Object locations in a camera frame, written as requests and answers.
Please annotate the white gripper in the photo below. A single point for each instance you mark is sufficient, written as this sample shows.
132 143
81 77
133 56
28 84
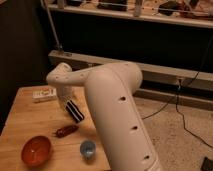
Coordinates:
65 94

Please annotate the black striped eraser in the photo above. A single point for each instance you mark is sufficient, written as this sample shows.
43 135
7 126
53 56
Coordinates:
74 111

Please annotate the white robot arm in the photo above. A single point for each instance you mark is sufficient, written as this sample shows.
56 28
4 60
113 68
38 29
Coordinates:
109 90

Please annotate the blue ceramic cup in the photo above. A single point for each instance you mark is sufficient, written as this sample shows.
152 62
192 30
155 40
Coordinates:
87 149

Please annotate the white rectangular box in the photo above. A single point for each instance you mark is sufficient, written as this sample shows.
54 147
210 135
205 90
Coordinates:
44 95

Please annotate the brown wrapped candy bar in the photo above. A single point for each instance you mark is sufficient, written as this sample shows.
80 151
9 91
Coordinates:
65 131

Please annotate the orange bowl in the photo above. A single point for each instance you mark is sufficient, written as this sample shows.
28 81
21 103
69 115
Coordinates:
36 151

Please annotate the metal lamp pole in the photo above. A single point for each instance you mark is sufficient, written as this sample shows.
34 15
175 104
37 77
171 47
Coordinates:
58 45

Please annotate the white shelf board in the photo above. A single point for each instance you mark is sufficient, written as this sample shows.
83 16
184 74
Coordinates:
130 16

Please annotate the black box on floor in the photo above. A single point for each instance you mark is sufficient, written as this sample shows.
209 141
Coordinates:
207 165

